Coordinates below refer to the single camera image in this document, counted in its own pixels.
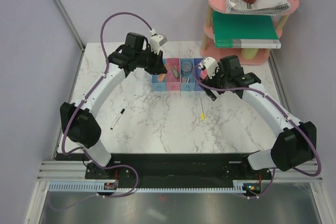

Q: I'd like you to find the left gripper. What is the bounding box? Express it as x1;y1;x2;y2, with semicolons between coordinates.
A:
135;47;166;76

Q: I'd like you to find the pink drawer bin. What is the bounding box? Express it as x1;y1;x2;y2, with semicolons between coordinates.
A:
166;58;181;91

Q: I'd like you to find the clear paperclip jar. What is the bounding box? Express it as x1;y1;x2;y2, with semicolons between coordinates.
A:
181;62;193;77

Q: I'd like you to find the pink correction tape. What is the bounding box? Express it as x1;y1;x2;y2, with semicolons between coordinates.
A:
182;77;192;83

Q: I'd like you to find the yellow cap white pen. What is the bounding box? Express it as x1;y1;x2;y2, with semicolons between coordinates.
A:
199;98;205;120

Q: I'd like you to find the light blue drawer bin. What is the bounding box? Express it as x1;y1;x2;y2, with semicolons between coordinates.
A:
180;58;195;91
151;73;167;92

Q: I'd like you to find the black white marker pen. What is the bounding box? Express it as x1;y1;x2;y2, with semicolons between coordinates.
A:
110;108;125;130

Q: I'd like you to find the orange highlighter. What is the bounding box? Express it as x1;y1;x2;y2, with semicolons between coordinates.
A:
157;74;166;82

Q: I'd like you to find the green highlighter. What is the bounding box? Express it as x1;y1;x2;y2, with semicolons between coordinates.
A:
171;66;180;78

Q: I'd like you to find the pink cap glue bottle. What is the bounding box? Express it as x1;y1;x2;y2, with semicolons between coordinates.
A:
199;69;208;80

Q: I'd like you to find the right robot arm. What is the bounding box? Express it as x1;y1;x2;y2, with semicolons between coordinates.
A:
193;55;321;179

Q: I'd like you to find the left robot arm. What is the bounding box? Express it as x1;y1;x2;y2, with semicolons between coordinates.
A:
60;31;167;178

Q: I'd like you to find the yellow foam roll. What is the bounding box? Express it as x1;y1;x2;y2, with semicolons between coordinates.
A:
241;48;259;60

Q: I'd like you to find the green book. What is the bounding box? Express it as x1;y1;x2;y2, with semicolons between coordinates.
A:
212;12;281;49

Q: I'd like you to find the pink three tier shelf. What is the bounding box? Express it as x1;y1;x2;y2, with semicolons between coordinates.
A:
201;0;299;65

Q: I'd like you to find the grey spiral notebook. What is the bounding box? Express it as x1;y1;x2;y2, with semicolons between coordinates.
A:
226;0;291;16

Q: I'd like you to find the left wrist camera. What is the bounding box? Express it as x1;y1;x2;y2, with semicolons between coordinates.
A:
149;34;167;54

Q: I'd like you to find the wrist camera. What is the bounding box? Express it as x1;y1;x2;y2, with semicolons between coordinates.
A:
198;57;219;79
149;34;167;54

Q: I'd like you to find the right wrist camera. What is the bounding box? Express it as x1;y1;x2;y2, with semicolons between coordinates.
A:
198;57;219;79

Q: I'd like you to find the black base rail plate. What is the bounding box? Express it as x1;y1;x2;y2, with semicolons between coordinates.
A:
55;152;274;189

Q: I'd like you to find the white cable duct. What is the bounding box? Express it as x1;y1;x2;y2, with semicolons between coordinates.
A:
48;180;260;194

